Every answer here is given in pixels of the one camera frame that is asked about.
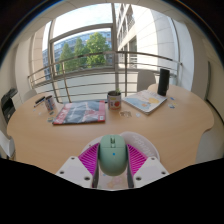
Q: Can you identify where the metal balcony railing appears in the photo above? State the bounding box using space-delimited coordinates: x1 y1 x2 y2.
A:
27 50 184 103

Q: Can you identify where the white illustrated book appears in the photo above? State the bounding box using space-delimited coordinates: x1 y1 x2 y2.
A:
121 89 168 116

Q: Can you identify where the dark blue stapler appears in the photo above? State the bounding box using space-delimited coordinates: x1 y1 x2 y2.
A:
33 96 47 108

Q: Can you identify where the round white pink-print mouse pad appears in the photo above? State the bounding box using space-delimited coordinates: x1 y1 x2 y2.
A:
80 131 161 190

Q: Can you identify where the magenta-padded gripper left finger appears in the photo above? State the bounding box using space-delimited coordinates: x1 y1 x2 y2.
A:
54 142 101 190

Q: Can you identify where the red and dark magazine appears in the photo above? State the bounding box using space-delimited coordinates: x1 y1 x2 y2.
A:
52 100 107 126

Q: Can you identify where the printed mug with plant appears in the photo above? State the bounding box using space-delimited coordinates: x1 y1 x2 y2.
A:
106 89 123 111

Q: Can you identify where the mint green computer mouse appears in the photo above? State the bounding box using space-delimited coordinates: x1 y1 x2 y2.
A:
98 134 128 177

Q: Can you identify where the printed pen cup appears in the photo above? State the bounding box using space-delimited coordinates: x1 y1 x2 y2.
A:
44 94 58 115

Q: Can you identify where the black cylinder speaker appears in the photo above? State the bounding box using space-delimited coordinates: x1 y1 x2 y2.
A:
157 68 171 97

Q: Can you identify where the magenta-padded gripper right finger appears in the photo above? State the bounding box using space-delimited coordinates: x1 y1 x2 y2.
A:
125 143 170 190

